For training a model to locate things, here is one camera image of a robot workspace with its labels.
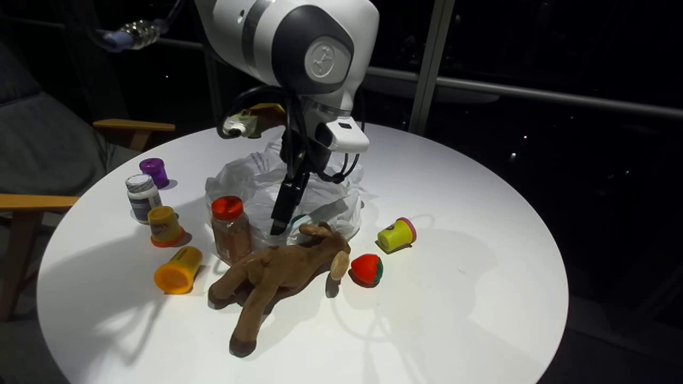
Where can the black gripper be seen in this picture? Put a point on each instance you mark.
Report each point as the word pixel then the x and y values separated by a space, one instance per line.
pixel 298 152

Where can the brown spice bottle red cap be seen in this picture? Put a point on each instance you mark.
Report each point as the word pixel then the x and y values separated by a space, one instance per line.
pixel 232 231

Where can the brown plush moose toy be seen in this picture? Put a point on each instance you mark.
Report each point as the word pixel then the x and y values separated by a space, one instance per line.
pixel 279 274

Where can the small tub red lid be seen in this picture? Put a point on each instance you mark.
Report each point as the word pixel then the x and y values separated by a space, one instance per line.
pixel 365 272

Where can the small tub yellow-green lid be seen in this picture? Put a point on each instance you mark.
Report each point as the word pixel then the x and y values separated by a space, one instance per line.
pixel 395 235

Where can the yellow tub with orange lid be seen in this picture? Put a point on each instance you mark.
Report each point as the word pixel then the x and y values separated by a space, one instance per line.
pixel 168 226

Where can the yellow block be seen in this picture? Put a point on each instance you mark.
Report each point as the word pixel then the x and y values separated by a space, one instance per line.
pixel 179 272

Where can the small tub purple lid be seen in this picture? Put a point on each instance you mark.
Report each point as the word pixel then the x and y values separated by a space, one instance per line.
pixel 154 171

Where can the white pill bottle blue label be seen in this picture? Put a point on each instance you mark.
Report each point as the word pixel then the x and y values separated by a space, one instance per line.
pixel 142 194

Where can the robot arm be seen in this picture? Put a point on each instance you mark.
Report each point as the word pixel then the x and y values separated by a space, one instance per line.
pixel 300 49

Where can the white plastic bag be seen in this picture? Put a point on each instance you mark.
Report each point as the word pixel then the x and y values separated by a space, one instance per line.
pixel 248 177

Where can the grey armchair wooden armrests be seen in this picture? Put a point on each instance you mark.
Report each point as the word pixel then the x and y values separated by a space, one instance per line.
pixel 43 140

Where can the grey window railing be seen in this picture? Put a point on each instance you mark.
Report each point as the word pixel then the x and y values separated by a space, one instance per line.
pixel 540 95

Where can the grey window post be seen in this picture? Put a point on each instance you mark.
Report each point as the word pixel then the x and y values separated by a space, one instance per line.
pixel 429 76

